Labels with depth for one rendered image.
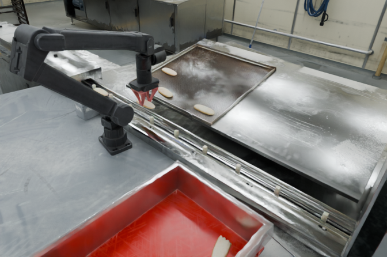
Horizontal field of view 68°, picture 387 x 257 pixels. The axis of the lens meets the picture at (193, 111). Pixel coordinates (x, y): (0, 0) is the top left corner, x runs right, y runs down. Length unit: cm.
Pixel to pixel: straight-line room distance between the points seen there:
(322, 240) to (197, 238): 31
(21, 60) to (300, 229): 81
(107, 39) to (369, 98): 101
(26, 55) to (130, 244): 52
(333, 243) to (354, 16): 389
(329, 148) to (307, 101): 27
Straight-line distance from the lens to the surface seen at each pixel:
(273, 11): 490
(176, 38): 390
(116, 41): 94
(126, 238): 82
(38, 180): 105
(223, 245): 79
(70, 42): 85
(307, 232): 84
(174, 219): 84
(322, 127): 113
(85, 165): 105
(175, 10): 383
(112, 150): 107
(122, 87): 153
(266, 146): 101
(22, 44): 82
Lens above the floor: 148
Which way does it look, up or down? 31 degrees down
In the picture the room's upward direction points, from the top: 2 degrees clockwise
